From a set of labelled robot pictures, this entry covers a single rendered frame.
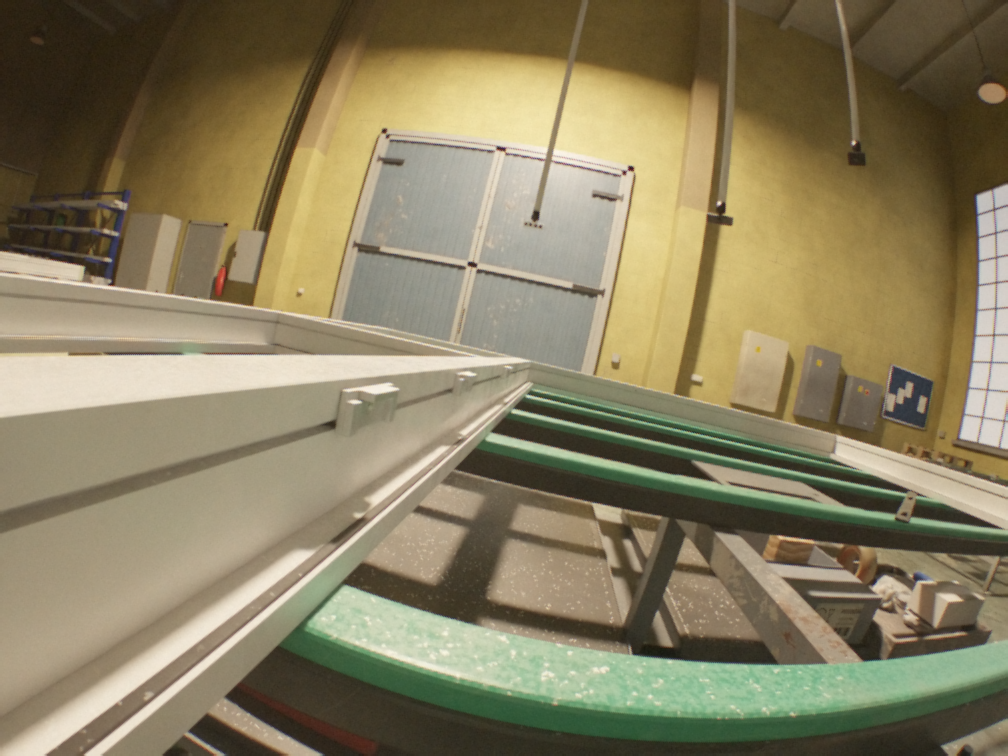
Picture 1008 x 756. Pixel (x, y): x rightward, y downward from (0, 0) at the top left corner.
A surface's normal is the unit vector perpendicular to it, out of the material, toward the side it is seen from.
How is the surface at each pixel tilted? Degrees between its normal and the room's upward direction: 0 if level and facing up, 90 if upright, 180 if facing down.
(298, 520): 90
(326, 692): 90
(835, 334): 90
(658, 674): 0
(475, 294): 90
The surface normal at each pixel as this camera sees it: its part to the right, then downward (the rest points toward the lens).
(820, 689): 0.22, -0.97
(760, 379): -0.10, 0.05
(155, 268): 0.97, 0.22
